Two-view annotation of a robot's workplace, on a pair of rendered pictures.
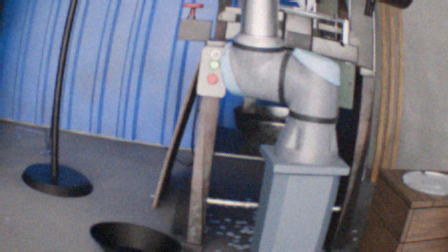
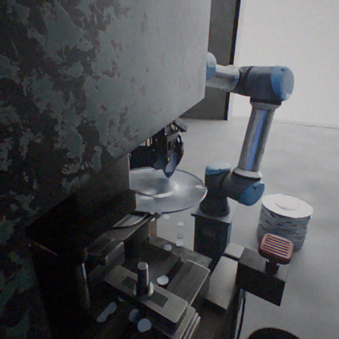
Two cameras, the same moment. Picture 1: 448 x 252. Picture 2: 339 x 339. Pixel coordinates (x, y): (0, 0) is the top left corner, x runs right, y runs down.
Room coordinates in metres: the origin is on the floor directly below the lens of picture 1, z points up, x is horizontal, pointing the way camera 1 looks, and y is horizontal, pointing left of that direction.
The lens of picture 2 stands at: (2.46, 0.17, 1.11)
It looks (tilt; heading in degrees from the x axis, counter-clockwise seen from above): 24 degrees down; 212
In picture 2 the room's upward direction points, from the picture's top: straight up
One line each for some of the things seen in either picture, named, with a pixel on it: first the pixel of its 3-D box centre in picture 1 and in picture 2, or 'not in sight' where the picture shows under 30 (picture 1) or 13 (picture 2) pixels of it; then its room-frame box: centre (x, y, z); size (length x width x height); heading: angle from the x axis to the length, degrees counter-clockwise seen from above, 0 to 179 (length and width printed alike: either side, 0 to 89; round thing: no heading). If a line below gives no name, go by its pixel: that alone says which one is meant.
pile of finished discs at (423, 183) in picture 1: (435, 183); not in sight; (1.67, -0.71, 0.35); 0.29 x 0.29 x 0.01
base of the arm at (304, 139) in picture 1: (310, 134); (215, 198); (1.46, -0.19, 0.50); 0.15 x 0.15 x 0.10
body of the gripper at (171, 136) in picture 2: not in sight; (164, 130); (1.90, -0.20, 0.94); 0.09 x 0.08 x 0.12; 0
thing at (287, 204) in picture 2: not in sight; (286, 204); (0.86, 0.07, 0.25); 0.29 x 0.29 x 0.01
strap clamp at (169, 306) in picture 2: (245, 9); (147, 291); (2.22, -0.02, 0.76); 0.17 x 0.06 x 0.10; 90
